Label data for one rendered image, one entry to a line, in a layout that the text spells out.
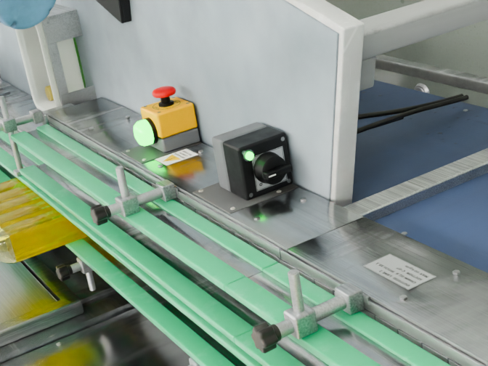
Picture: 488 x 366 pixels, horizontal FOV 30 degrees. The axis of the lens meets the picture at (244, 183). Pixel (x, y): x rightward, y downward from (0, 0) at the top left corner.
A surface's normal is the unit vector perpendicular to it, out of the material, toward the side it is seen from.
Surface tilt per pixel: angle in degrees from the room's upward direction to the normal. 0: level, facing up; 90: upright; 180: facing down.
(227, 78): 0
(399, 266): 90
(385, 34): 90
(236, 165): 0
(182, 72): 0
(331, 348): 90
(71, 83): 90
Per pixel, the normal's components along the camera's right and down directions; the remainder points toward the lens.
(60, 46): 0.51, 0.25
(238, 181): -0.85, 0.32
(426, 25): 0.53, 0.48
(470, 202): -0.15, -0.92
